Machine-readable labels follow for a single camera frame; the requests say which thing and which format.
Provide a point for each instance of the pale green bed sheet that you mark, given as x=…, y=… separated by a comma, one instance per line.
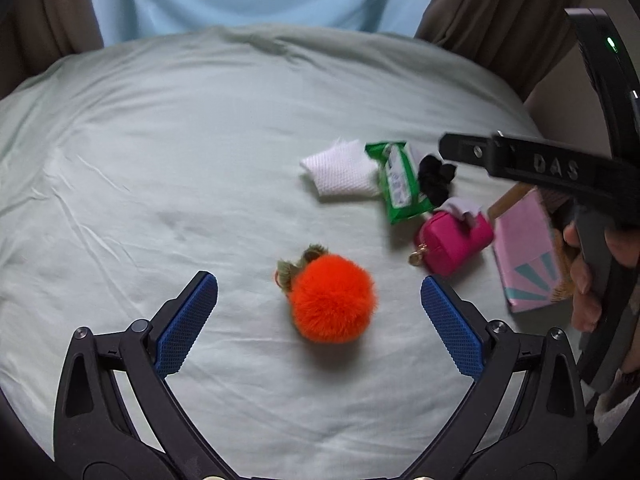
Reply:
x=175, y=160

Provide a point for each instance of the person's right hand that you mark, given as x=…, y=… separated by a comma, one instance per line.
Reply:
x=582, y=272

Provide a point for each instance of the green wet wipes packet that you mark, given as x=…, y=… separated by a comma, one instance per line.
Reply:
x=400, y=182

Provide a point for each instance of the lilac cloth piece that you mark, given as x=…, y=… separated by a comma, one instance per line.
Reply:
x=462, y=206

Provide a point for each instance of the wooden stick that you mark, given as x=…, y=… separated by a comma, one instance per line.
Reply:
x=506, y=202

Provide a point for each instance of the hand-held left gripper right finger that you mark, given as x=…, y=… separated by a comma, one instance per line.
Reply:
x=452, y=321

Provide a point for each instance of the black scrunchie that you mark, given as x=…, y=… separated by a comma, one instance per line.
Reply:
x=437, y=177

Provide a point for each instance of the pink zip pouch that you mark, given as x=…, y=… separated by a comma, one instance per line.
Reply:
x=452, y=242

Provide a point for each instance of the white mesh cloth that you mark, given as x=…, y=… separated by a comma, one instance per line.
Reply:
x=340, y=170

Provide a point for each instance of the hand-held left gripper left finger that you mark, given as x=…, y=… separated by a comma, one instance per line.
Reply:
x=186, y=321

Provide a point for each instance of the pink patterned box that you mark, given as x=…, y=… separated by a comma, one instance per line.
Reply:
x=525, y=255

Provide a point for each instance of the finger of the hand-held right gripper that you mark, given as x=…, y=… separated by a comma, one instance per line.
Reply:
x=467, y=149

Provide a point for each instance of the brown curtain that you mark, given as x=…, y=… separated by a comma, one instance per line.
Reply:
x=40, y=15
x=500, y=5

